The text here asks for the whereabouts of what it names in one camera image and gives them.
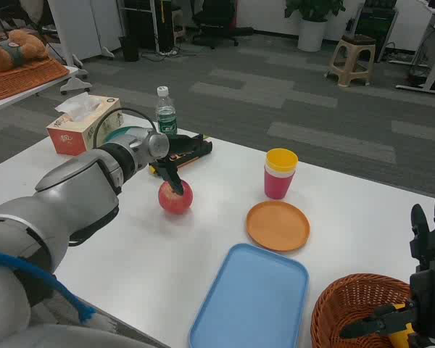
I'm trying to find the teal plate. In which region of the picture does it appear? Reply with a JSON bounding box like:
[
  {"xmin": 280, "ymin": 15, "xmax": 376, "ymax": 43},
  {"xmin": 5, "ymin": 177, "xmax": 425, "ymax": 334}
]
[{"xmin": 104, "ymin": 125, "xmax": 148, "ymax": 142}]

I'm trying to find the clear plastic water bottle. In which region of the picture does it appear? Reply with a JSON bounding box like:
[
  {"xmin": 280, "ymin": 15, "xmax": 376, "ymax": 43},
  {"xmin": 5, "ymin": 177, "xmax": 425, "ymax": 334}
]
[{"xmin": 154, "ymin": 86, "xmax": 178, "ymax": 138}]

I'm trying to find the pink plastic cup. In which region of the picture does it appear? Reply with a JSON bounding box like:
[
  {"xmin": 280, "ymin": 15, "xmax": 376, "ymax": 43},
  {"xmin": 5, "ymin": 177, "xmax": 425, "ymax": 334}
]
[{"xmin": 263, "ymin": 170, "xmax": 297, "ymax": 200}]

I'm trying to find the blue cable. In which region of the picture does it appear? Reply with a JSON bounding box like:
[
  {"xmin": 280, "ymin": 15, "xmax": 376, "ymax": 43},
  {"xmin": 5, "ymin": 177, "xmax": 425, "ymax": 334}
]
[{"xmin": 0, "ymin": 249, "xmax": 96, "ymax": 324}]

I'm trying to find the black computer tower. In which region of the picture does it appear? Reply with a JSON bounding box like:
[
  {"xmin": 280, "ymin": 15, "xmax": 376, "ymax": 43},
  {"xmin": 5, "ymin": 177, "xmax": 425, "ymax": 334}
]
[{"xmin": 125, "ymin": 0, "xmax": 175, "ymax": 51}]

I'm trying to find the orange plush toy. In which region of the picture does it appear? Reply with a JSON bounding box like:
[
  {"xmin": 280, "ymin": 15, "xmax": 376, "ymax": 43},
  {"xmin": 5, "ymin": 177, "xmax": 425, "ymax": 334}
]
[{"xmin": 0, "ymin": 25, "xmax": 50, "ymax": 73}]

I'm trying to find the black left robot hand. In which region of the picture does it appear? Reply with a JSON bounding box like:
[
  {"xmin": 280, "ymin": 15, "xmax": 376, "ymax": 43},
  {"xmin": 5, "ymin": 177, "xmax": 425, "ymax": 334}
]
[{"xmin": 154, "ymin": 133, "xmax": 204, "ymax": 197}]

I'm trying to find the black office chair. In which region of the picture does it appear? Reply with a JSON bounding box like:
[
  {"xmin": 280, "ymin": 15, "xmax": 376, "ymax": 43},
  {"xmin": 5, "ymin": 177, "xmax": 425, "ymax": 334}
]
[{"xmin": 191, "ymin": 0, "xmax": 240, "ymax": 50}]

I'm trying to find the black green equipment rack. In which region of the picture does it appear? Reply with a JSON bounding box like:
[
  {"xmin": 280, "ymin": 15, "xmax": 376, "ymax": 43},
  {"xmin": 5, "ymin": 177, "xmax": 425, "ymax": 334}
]
[{"xmin": 355, "ymin": 5, "xmax": 399, "ymax": 61}]

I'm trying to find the flat orange wicker tray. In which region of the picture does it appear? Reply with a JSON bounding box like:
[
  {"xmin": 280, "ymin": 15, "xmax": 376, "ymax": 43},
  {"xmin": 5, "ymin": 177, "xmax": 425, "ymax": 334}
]
[{"xmin": 0, "ymin": 57, "xmax": 70, "ymax": 102}]

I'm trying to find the yellow plastic cup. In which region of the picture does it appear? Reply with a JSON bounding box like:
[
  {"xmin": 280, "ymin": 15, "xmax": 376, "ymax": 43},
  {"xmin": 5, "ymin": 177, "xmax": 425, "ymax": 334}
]
[{"xmin": 265, "ymin": 147, "xmax": 299, "ymax": 171}]

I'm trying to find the orange plate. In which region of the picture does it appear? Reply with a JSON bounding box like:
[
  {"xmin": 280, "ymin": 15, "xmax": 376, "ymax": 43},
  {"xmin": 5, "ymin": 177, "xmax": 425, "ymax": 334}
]
[{"xmin": 246, "ymin": 201, "xmax": 311, "ymax": 253}]

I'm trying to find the brown wicker basket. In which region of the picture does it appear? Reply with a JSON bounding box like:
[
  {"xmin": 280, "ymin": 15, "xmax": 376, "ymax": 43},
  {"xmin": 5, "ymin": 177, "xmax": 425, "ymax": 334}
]
[{"xmin": 310, "ymin": 273, "xmax": 421, "ymax": 348}]

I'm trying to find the light blue tray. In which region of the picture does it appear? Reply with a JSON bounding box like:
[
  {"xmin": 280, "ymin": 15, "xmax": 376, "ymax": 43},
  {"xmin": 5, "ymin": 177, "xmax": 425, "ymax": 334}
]
[{"xmin": 188, "ymin": 243, "xmax": 310, "ymax": 348}]

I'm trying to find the white partition panel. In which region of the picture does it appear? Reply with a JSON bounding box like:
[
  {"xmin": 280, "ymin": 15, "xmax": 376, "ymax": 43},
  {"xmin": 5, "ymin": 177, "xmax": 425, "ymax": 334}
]
[{"xmin": 72, "ymin": 0, "xmax": 124, "ymax": 61}]

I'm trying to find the yellow banana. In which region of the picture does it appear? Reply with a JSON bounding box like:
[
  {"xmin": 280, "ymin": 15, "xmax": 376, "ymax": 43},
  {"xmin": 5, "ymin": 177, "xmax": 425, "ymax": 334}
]
[{"xmin": 387, "ymin": 303, "xmax": 418, "ymax": 348}]

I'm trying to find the white side table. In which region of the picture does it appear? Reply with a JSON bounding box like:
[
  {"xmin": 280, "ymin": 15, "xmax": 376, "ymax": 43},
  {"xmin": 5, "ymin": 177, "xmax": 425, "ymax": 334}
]
[{"xmin": 0, "ymin": 65, "xmax": 80, "ymax": 117}]

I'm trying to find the white plastic cup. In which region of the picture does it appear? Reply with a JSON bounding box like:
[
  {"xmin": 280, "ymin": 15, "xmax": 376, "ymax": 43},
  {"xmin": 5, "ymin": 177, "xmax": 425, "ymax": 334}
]
[{"xmin": 264, "ymin": 165, "xmax": 297, "ymax": 179}]

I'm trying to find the red apple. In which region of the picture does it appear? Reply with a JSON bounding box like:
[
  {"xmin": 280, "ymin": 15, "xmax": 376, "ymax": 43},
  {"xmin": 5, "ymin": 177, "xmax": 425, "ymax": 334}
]
[{"xmin": 157, "ymin": 180, "xmax": 194, "ymax": 215}]

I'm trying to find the orange tissue box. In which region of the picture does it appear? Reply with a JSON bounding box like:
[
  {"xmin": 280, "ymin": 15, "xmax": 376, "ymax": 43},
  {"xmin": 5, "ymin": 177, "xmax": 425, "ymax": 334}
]
[{"xmin": 46, "ymin": 92, "xmax": 123, "ymax": 157}]

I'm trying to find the yellow black remote controller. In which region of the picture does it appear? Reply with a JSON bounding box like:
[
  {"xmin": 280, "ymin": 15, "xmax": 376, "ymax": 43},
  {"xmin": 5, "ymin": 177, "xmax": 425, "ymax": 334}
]
[{"xmin": 148, "ymin": 133, "xmax": 214, "ymax": 178}]

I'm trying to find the white standing desk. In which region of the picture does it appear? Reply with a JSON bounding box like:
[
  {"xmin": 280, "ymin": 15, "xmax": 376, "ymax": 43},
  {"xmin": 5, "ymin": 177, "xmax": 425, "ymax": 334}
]
[{"xmin": 397, "ymin": 0, "xmax": 435, "ymax": 96}]

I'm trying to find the black trash bin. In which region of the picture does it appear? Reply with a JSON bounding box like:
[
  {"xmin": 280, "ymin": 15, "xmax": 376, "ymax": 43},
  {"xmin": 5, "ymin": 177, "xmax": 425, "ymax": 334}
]
[{"xmin": 118, "ymin": 35, "xmax": 141, "ymax": 62}]

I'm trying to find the potted plant in white pot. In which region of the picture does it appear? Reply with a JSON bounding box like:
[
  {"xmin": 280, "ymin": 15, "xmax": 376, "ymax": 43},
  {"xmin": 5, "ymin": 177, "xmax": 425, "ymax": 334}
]
[{"xmin": 284, "ymin": 0, "xmax": 347, "ymax": 53}]

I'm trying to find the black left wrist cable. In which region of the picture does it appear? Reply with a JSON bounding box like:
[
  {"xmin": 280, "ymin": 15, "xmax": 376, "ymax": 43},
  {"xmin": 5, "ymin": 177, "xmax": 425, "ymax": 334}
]
[{"xmin": 93, "ymin": 107, "xmax": 157, "ymax": 150}]

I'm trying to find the beige stool with brown seat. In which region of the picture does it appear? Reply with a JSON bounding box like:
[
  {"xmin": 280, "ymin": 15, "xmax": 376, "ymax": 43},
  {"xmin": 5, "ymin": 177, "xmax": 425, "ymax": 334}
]
[{"xmin": 326, "ymin": 34, "xmax": 377, "ymax": 88}]

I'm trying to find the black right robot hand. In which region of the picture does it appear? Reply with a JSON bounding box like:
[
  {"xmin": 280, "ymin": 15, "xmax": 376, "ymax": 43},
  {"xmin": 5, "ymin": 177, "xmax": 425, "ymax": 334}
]
[{"xmin": 339, "ymin": 191, "xmax": 435, "ymax": 348}]

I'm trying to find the white rolling stand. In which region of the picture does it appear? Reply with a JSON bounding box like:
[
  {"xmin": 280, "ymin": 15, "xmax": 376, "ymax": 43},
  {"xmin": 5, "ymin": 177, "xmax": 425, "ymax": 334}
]
[{"xmin": 46, "ymin": 0, "xmax": 94, "ymax": 96}]

